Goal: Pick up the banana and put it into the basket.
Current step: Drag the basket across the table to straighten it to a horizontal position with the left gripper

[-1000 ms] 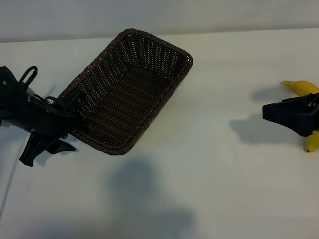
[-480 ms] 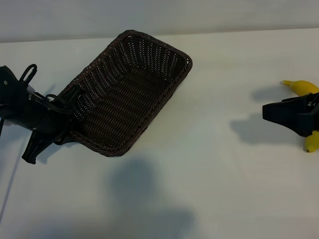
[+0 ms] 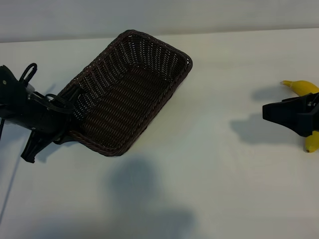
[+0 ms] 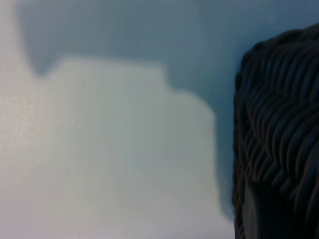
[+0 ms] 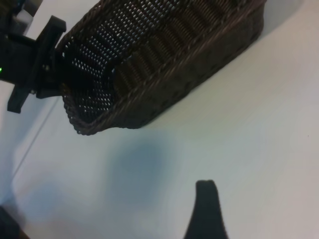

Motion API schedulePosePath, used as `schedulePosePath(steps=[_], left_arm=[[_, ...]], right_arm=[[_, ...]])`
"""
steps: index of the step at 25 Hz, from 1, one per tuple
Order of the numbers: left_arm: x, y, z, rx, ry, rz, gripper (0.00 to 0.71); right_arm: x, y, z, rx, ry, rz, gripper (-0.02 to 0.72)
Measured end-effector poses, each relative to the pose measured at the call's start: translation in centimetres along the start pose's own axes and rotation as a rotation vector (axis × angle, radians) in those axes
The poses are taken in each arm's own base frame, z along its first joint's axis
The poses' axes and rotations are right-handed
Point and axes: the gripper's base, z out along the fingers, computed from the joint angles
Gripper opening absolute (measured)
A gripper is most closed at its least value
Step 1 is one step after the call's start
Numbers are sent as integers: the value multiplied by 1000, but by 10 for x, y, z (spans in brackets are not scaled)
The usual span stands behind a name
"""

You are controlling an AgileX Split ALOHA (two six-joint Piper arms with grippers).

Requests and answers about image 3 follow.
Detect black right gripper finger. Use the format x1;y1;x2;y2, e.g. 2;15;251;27
262;92;319;116
262;113;319;137

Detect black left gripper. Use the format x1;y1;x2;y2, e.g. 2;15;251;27
19;84;85;164

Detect yellow banana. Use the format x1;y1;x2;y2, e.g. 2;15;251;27
281;80;319;153

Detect dark brown wicker basket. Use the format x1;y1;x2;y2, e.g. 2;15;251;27
57;29;194;157

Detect black braided cable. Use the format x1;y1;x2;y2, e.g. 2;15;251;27
46;93;75;113
19;63;38;84

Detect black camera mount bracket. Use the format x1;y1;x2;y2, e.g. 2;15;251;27
0;65;27;102

